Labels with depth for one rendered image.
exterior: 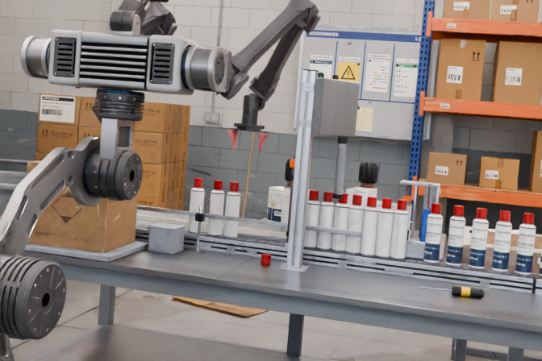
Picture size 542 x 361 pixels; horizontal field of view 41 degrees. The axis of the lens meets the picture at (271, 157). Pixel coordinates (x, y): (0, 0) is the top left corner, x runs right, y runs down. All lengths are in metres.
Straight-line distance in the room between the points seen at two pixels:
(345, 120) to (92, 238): 0.93
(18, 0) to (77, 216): 6.06
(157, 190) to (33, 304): 4.31
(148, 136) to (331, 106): 3.64
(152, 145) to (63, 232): 3.49
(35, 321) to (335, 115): 1.22
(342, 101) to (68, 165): 0.95
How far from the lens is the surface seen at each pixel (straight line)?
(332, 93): 2.41
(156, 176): 5.91
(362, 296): 2.16
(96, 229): 2.41
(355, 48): 6.87
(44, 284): 1.69
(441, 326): 2.16
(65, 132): 6.17
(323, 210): 2.55
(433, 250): 2.52
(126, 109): 2.04
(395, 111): 6.78
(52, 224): 2.49
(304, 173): 2.40
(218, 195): 2.64
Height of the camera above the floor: 1.32
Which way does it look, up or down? 3 degrees down
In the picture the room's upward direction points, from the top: 5 degrees clockwise
